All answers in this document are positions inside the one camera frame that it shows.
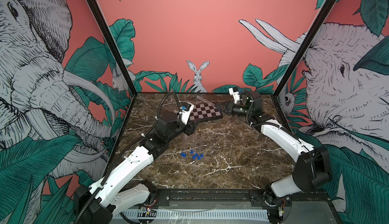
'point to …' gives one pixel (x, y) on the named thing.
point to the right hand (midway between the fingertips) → (215, 104)
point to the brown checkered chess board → (204, 111)
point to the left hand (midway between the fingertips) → (196, 114)
